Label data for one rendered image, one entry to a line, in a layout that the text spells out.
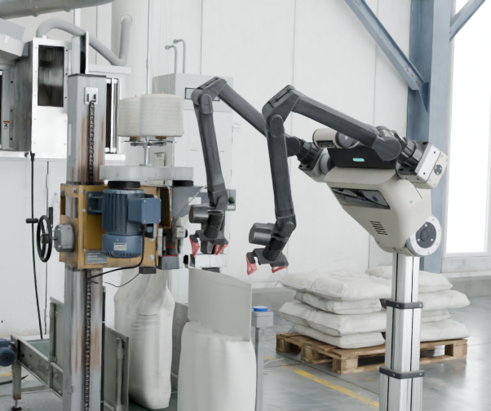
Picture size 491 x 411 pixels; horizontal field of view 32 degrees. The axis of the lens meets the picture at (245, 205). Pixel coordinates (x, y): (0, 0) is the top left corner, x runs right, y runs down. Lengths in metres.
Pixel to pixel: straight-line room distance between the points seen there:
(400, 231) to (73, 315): 1.27
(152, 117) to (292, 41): 5.38
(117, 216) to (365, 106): 6.05
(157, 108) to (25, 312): 3.19
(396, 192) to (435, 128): 6.09
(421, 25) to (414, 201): 6.47
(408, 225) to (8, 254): 3.56
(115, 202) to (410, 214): 1.04
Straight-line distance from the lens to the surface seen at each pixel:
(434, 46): 9.04
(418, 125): 9.24
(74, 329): 3.37
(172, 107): 3.17
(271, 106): 2.60
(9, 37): 5.65
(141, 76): 6.61
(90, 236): 3.28
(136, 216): 3.06
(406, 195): 2.95
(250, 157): 8.16
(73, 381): 3.41
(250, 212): 8.18
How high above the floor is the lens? 1.45
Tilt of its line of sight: 3 degrees down
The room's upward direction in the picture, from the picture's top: 2 degrees clockwise
